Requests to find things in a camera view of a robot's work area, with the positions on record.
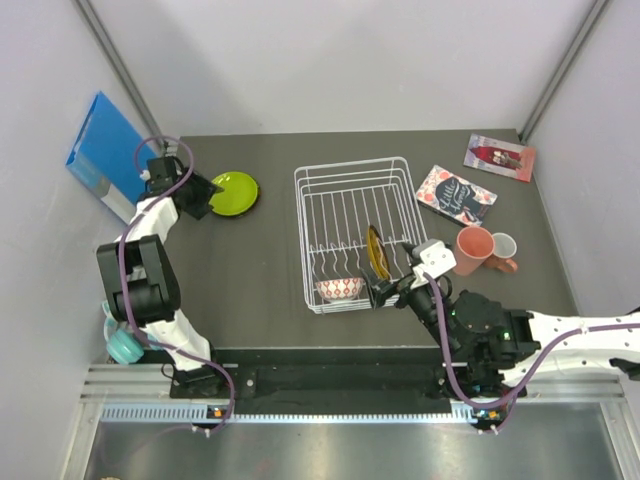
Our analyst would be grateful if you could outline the blue folder box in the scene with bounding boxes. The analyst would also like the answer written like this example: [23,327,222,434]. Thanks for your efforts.
[66,92,156,222]

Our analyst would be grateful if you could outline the grey slotted cable duct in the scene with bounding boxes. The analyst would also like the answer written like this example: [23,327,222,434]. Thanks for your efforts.
[101,403,501,426]

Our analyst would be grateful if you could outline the red purple book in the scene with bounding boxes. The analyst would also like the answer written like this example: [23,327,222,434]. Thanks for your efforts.
[463,134,537,183]

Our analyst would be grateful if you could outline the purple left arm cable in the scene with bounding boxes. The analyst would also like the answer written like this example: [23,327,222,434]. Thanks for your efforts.
[117,134,236,435]

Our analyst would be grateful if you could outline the teal object behind arm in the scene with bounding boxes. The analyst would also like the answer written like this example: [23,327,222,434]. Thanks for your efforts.
[101,300,145,365]

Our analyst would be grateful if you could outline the yellow plate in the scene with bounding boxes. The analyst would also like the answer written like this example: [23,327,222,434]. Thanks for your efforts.
[366,225,391,281]

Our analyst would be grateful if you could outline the red patterned white bowl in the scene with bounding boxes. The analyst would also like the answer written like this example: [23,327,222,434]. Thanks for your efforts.
[315,277,364,303]

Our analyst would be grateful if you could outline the Little Women book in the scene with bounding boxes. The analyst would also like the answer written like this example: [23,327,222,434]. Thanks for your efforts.
[416,165,498,226]

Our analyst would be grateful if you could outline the pink plastic cup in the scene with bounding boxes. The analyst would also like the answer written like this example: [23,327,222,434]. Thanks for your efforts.
[453,226,495,276]

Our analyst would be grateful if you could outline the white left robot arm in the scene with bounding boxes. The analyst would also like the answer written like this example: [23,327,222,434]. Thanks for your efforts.
[97,156,229,398]

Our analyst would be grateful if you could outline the black plate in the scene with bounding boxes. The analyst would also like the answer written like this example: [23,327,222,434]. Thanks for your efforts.
[254,179,262,207]

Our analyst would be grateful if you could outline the white wire dish rack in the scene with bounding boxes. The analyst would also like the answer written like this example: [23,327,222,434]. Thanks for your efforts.
[294,157,427,314]

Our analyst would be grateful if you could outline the lime green plate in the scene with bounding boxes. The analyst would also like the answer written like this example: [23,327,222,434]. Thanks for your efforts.
[210,171,256,217]

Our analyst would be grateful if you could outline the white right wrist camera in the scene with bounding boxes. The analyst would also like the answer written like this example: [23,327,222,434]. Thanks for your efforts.
[412,239,457,280]

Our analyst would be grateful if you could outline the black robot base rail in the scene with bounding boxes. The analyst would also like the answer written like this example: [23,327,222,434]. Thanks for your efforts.
[168,344,506,402]

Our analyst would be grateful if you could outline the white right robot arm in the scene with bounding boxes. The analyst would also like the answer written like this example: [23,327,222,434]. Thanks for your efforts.
[362,240,639,399]

